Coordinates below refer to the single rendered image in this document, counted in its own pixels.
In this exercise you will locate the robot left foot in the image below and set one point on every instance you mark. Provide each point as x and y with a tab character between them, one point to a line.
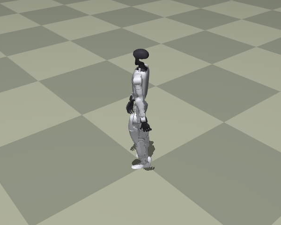
139	165

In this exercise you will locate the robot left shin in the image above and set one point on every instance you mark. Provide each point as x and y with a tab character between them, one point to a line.
141	151

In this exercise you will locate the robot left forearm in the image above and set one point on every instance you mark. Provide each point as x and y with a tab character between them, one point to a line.
140	107

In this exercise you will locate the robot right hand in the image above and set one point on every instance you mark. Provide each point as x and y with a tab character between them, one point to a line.
130	104

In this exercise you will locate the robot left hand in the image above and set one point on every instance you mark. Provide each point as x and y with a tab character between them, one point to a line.
145	126

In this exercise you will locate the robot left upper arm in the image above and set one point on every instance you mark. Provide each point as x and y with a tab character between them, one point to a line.
137	81

